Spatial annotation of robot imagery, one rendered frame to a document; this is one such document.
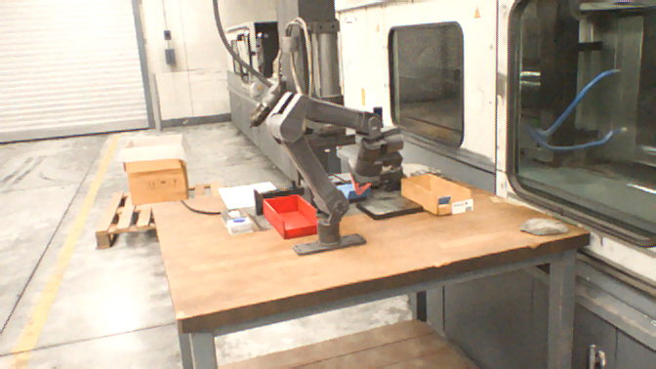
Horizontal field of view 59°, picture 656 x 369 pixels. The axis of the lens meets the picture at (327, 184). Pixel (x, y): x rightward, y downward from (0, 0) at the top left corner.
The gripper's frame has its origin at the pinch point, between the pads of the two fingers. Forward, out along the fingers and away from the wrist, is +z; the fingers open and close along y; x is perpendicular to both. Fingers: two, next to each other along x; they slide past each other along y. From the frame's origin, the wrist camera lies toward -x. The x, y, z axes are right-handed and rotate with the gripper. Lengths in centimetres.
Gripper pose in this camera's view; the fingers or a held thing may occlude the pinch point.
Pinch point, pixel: (358, 191)
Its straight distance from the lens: 173.2
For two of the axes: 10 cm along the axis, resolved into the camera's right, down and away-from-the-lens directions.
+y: -3.2, -6.9, 6.5
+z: -1.3, 7.1, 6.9
